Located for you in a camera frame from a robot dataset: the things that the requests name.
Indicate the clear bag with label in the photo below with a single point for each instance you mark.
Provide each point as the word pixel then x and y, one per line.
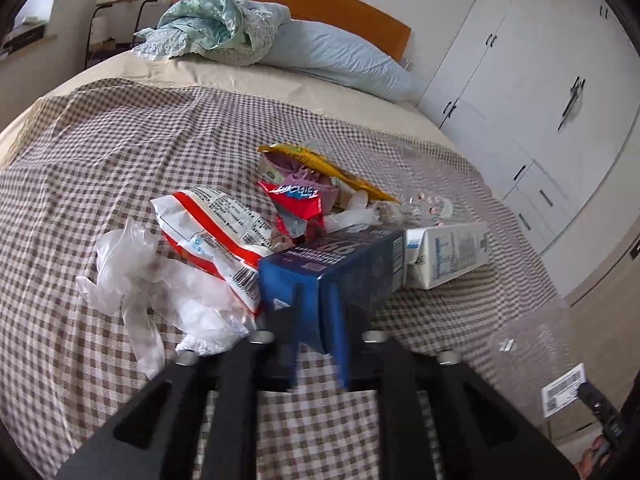
pixel 533 354

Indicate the wooden door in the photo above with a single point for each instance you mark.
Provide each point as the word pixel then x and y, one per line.
pixel 605 325

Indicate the red white snack bag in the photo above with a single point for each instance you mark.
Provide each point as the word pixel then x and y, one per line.
pixel 219 235

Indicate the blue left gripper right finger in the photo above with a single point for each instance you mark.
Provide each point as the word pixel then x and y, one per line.
pixel 354 346

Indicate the blue carton box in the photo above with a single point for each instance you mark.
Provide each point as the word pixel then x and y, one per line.
pixel 361 267

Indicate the wooden headboard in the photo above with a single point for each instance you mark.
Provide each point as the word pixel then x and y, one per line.
pixel 320 5

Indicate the clear plastic bag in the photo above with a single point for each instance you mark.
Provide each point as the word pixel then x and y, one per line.
pixel 133 281

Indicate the green floral blanket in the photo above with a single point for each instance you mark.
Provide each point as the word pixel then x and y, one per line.
pixel 231 32

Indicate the clear plastic bottle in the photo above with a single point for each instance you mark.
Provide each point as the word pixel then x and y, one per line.
pixel 422 209

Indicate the beige bed sheet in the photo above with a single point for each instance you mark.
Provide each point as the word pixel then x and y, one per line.
pixel 300 90

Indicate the white milk carton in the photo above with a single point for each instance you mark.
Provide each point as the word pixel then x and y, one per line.
pixel 439 254

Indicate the cluttered window sill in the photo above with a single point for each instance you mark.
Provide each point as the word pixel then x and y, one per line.
pixel 32 31

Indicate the yellow snack bag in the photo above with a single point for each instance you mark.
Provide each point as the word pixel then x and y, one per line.
pixel 322 165

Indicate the white wardrobe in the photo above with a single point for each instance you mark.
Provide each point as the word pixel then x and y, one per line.
pixel 539 95

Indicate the right hand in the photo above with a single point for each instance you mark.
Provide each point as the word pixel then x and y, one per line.
pixel 592 452

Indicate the red crumpled wrapper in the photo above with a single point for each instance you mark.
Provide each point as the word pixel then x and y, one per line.
pixel 301 207

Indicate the black side table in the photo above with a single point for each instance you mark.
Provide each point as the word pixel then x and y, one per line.
pixel 113 28

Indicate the small white plastic bag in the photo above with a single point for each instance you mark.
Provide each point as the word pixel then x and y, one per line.
pixel 357 213

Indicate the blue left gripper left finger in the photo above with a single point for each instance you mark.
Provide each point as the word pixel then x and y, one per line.
pixel 282 364

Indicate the checkered bed cover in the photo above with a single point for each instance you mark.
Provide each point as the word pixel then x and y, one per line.
pixel 66 369

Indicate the light blue pillow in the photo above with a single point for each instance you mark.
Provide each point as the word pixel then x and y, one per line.
pixel 332 54

